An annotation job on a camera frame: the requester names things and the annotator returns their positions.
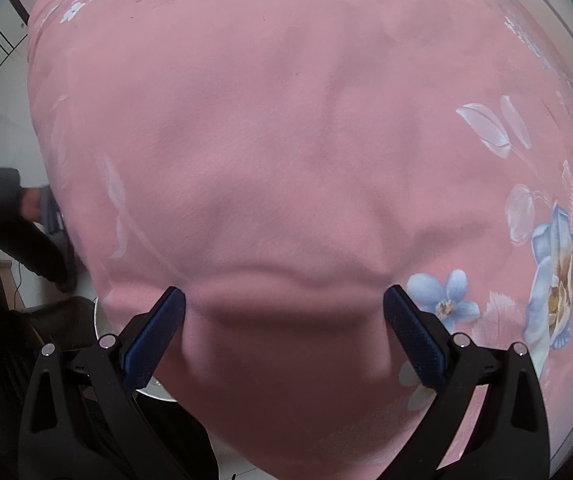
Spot white trash bin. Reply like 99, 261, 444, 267
94, 294, 180, 405

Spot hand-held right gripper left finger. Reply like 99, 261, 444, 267
18, 286, 187, 480

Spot pink floral duvet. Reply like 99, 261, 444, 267
26, 0, 573, 480

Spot person's black trousers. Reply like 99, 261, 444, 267
9, 296, 217, 480

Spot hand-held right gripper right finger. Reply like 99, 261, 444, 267
383, 285, 551, 480

